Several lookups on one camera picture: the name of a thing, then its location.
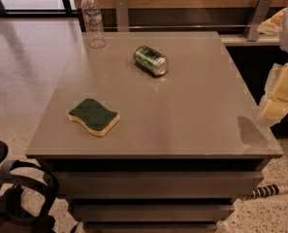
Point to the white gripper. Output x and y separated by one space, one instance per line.
274 102

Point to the green soda can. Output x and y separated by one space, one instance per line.
151 60

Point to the clear plastic water bottle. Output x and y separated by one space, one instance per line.
93 22

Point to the cabinet drawer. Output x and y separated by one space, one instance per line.
90 185
152 213
149 228

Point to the top cabinet drawer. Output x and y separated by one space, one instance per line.
90 185

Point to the left metal wall bracket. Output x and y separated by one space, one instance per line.
122 15

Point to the middle cabinet drawer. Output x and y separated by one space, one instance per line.
152 213

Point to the metal wall bracket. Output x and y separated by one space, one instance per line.
122 15
260 12

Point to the black bag with straps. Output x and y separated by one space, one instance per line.
13 218

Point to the right metal wall bracket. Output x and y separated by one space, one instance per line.
260 12

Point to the bottom cabinet drawer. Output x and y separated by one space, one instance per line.
149 228

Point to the green and yellow sponge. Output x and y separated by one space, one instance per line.
94 117

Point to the grey drawer cabinet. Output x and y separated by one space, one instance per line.
197 117

